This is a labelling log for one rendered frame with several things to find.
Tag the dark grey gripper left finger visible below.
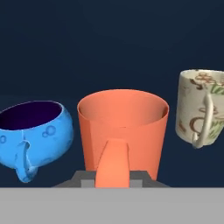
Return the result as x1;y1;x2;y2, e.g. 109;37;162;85
52;170;97;188

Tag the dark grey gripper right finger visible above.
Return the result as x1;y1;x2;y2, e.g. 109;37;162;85
129;170;170;188

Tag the orange cup with handle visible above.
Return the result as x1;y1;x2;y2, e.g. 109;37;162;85
76;88;170;188

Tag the blue round cup with bubbles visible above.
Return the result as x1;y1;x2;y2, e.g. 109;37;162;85
0;100;74;184

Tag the white mug with floral print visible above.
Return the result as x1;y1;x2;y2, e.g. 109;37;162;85
175;68;224;150

